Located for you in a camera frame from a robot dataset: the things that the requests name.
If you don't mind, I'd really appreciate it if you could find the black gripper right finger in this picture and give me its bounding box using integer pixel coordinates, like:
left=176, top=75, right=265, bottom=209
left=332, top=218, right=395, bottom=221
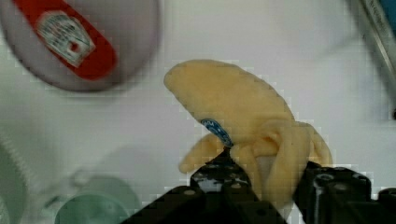
left=292, top=161, right=396, bottom=224

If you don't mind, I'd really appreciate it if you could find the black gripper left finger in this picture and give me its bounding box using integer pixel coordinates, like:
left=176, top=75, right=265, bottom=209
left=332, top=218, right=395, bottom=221
left=121, top=148, right=287, bottom=224

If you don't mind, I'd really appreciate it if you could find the yellow plush peeled banana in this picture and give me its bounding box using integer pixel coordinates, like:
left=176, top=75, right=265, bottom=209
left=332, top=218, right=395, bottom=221
left=163, top=60, right=332, bottom=209

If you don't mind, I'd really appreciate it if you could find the green mug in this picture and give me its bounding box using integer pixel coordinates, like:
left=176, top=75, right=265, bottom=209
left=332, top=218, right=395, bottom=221
left=40, top=170, right=141, bottom=224

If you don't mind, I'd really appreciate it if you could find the green perforated colander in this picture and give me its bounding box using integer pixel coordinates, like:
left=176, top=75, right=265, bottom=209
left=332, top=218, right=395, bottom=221
left=0, top=134, right=29, bottom=224

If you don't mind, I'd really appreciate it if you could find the red ketchup bottle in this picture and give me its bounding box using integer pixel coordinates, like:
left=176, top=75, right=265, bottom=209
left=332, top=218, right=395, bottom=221
left=12, top=0, right=118, bottom=80

